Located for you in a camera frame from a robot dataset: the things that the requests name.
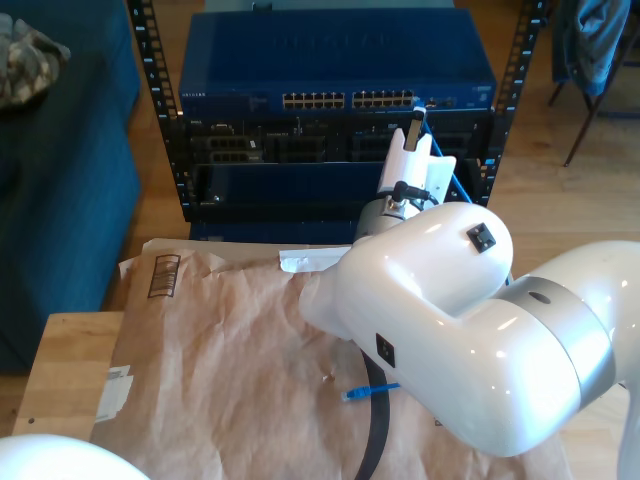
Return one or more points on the black rack server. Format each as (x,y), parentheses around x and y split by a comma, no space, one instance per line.
(300,145)

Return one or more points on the long white tape strip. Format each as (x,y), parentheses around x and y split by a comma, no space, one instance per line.
(305,260)

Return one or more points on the chair with woven seat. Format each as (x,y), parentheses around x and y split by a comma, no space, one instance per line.
(576,145)

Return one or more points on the blue jacket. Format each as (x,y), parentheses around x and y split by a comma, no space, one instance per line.
(590,45)

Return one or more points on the brown paper mailer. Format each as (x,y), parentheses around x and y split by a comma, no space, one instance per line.
(200,375)

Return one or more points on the blue sofa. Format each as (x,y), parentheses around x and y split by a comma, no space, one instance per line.
(65,200)

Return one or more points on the white shipping label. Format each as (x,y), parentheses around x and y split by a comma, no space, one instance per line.
(112,395)

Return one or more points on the camouflage cloth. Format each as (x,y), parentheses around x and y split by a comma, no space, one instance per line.
(30,65)

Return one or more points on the blue network switch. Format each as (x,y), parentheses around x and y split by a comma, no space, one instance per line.
(325,50)

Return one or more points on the black rack frame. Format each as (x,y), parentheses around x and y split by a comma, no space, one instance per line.
(155,75)

